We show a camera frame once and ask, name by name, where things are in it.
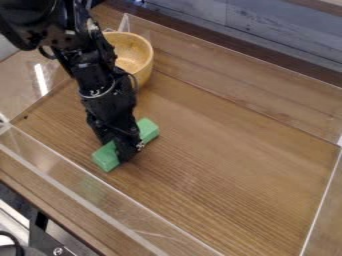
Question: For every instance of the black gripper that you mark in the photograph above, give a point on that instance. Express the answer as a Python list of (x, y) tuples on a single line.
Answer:
[(109, 97)]

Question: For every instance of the green rectangular block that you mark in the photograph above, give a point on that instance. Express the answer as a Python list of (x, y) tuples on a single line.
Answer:
[(106, 158)]

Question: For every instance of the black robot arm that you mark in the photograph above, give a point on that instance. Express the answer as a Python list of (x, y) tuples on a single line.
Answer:
[(60, 28)]

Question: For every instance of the brown wooden bowl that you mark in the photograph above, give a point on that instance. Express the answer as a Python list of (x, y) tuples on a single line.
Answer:
[(136, 54)]

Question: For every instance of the black metal table bracket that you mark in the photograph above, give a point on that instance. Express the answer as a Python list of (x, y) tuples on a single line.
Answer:
[(42, 241)]

